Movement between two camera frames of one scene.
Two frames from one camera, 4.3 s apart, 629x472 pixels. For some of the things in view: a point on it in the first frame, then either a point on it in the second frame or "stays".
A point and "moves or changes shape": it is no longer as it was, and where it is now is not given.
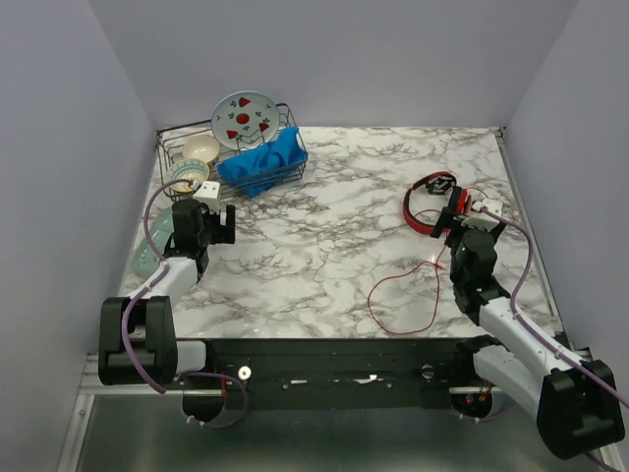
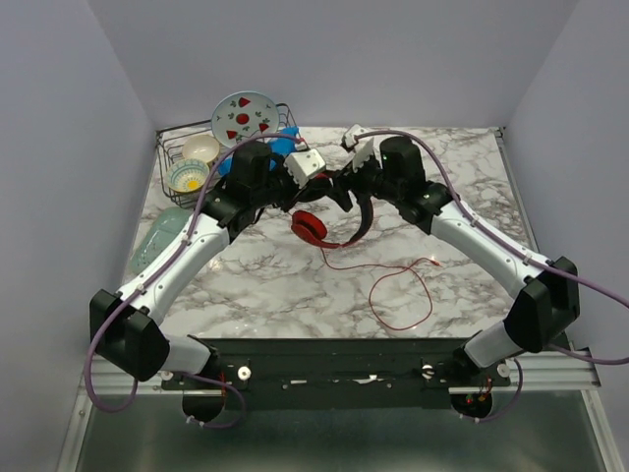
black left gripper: (224, 233) -> (295, 195)
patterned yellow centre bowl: (188, 169) stays
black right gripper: (450, 216) -> (354, 182)
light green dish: (145, 259) stays
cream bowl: (201, 147) stays
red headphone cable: (427, 211) moves or changes shape
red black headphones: (436, 184) moves or changes shape
